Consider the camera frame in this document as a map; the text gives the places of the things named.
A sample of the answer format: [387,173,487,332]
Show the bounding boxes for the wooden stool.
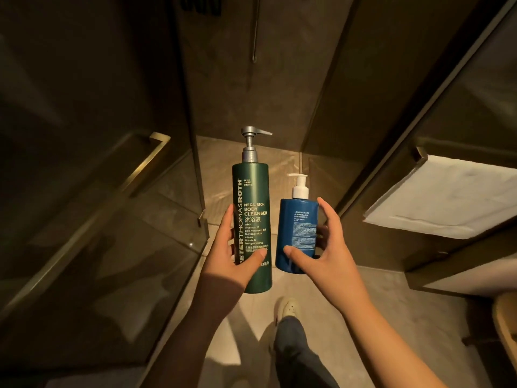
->
[491,293,517,374]

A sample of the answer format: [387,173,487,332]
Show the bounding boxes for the dark towel shelf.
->
[405,135,517,297]

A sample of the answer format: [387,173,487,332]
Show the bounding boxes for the blue pump bottle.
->
[275,173,320,275]

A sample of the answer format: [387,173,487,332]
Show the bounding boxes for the shower hose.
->
[251,0,261,64]

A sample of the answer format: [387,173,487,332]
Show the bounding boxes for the person's right hand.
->
[283,197,364,316]

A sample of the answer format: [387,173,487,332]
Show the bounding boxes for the person's grey trouser leg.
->
[273,317,341,388]

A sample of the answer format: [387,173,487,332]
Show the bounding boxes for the glass shower door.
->
[0,0,211,376]

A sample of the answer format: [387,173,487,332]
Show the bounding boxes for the person's right forearm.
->
[341,297,449,388]

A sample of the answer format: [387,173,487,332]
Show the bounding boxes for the white folded towel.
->
[363,155,517,240]

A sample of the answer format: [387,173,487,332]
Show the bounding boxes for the brass door handle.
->
[0,132,172,320]

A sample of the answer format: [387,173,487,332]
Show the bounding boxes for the green pump bottle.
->
[232,126,273,295]

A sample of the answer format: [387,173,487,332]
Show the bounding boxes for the person's left hand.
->
[199,204,268,298]

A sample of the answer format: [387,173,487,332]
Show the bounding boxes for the person's left forearm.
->
[139,279,243,388]

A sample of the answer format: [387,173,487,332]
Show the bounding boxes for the person's white shoe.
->
[273,297,303,328]

